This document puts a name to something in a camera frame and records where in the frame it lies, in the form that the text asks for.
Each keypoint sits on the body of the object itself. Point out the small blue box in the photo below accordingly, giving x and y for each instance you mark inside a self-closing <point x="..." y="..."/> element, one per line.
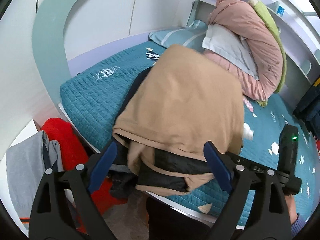
<point x="280" y="10"/>

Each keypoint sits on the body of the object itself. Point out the white pillow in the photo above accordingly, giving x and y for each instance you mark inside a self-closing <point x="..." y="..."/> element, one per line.
<point x="225" y="45"/>

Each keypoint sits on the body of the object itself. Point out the pink folded quilt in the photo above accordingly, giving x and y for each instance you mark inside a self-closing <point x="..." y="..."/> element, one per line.
<point x="257" y="30"/>

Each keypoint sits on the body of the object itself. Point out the mint green bed frame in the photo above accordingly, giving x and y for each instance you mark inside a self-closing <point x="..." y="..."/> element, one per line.
<point x="50" y="30"/>

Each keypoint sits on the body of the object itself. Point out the yellow and navy puffer jacket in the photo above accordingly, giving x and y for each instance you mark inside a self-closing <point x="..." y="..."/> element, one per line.
<point x="307" y="105"/>

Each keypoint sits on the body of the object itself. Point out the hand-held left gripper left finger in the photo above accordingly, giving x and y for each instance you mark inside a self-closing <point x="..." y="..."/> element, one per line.
<point x="102" y="166"/>

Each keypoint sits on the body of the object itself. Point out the grey garment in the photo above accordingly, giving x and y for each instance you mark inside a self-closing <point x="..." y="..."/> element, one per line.
<point x="22" y="170"/>

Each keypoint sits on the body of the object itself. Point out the person's right forearm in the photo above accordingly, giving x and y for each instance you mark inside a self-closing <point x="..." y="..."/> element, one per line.
<point x="300" y="226"/>

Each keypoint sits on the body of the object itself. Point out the red cloth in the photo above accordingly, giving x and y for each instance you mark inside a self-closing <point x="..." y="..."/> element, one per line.
<point x="65" y="140"/>

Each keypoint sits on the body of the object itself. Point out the tan button jacket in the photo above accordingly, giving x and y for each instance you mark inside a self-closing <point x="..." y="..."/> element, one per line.
<point x="187" y="92"/>

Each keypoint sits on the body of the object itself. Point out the white wall shelf unit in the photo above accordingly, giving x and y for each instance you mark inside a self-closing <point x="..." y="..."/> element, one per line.
<point x="300" y="42"/>

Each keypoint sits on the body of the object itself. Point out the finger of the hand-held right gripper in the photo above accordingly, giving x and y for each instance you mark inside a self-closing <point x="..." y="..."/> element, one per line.
<point x="257" y="169"/>

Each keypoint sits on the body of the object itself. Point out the green folded quilt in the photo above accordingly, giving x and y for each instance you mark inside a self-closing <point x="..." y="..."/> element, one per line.
<point x="271" y="22"/>

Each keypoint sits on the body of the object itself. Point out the red cartoon bag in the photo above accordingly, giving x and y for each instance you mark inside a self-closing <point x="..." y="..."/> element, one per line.
<point x="317" y="147"/>

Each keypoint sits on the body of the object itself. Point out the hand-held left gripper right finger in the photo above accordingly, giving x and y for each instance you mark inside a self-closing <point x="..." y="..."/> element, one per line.
<point x="217" y="166"/>

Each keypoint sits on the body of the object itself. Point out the teal quilted bedspread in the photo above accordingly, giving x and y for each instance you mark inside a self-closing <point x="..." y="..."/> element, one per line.
<point x="100" y="97"/>

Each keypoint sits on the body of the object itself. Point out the teal striped pillow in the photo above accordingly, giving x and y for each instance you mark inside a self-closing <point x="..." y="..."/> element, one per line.
<point x="175" y="36"/>

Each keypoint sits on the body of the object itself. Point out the person's dark trousers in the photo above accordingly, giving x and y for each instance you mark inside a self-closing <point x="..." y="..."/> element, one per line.
<point x="175" y="220"/>

